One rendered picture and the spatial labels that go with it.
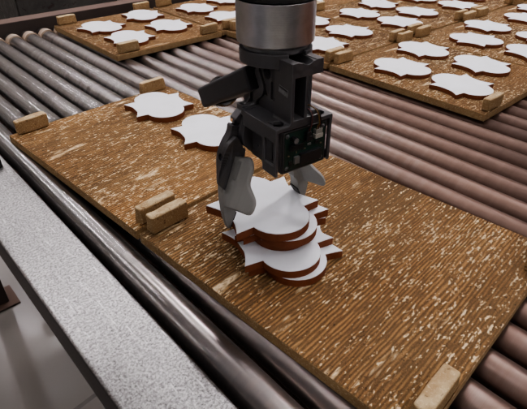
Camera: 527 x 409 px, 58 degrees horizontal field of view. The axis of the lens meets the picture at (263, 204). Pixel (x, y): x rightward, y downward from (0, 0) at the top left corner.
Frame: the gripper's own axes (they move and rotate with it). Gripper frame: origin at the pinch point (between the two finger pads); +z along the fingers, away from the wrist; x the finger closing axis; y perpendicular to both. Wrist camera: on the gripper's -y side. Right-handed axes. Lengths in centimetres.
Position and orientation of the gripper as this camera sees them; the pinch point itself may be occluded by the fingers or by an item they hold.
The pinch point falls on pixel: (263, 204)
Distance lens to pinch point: 58.9
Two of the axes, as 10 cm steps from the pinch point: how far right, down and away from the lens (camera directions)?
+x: 8.2, -3.2, 4.7
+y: 5.7, 4.7, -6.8
